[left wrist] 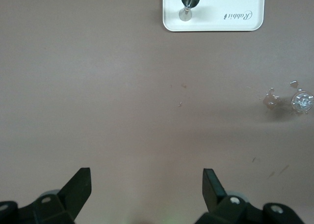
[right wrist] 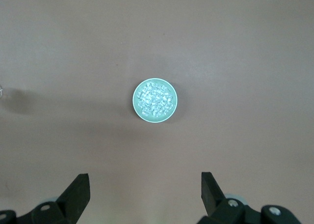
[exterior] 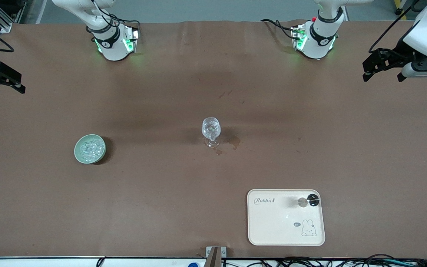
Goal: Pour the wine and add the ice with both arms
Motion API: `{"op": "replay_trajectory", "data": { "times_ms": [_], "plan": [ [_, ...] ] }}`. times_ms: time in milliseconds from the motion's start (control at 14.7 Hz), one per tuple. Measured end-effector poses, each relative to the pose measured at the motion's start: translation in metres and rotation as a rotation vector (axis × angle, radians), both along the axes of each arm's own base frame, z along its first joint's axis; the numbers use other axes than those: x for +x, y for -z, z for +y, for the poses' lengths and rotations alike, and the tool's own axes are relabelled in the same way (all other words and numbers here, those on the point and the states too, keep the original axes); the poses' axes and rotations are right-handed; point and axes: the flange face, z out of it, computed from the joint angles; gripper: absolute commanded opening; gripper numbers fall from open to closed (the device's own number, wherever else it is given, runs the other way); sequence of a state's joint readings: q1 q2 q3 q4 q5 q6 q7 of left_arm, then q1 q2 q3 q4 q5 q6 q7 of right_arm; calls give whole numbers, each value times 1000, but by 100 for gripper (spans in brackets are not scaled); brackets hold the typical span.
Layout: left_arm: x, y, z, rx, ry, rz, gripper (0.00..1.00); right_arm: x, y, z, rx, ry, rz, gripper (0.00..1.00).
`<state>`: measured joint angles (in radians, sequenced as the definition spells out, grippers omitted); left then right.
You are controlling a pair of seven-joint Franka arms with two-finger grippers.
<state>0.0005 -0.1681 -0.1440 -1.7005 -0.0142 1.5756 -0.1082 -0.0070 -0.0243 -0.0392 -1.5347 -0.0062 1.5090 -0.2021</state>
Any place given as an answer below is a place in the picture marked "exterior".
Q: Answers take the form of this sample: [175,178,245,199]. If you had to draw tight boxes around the black base cable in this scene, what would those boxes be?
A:
[117,19,140,30]
[261,19,297,40]

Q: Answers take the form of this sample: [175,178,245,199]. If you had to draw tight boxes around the grey metal clamp bracket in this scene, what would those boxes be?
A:
[205,246,227,259]

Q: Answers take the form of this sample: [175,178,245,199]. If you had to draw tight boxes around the cream rabbit print tray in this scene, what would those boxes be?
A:
[247,189,326,246]

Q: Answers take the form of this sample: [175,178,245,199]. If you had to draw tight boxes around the clear ice cubes pile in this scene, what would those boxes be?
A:
[79,138,103,161]

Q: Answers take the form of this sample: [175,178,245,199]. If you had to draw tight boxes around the black cable bundle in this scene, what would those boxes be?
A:
[223,254,427,267]

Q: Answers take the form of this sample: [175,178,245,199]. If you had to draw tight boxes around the brown vertical post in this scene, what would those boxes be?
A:
[207,248,222,267]

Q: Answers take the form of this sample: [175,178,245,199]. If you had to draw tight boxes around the black left base cable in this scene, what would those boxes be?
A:
[261,19,297,40]

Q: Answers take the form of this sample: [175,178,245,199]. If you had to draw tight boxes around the brown table cover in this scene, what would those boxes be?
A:
[0,20,427,259]

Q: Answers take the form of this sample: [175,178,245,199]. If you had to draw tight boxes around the steel double jigger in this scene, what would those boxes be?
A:
[298,194,321,207]

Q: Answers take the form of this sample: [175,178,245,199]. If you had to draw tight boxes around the black right base cable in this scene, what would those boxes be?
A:
[117,19,140,30]

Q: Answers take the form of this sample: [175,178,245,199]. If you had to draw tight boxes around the clear stemmed wine glass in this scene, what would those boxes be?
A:
[201,117,221,148]

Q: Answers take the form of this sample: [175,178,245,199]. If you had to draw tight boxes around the pale green ceramic bowl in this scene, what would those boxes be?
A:
[74,134,106,164]

